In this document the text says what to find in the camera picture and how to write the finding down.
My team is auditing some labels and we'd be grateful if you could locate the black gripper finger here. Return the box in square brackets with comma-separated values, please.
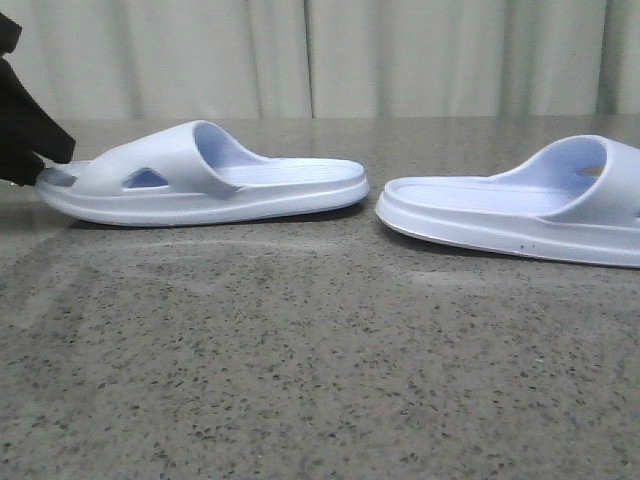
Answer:
[0, 12, 77, 165]
[1, 59, 44, 185]

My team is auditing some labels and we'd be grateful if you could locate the light blue slipper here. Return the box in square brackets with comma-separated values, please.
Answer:
[36, 120, 369, 226]
[376, 135, 639, 267]

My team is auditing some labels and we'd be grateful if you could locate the grey-green background curtain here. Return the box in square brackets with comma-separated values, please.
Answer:
[1, 1, 639, 119]

